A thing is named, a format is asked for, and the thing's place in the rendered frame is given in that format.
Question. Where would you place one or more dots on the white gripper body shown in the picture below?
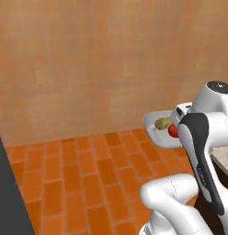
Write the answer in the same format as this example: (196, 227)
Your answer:
(174, 117)

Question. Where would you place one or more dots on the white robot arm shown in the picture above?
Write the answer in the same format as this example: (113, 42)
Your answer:
(168, 195)

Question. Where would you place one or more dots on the brown potato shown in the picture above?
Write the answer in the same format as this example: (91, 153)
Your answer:
(162, 123)

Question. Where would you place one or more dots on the red tomato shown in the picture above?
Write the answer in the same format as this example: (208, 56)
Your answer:
(173, 131)

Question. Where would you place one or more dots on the white vegetable container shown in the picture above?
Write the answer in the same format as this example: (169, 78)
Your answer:
(158, 136)

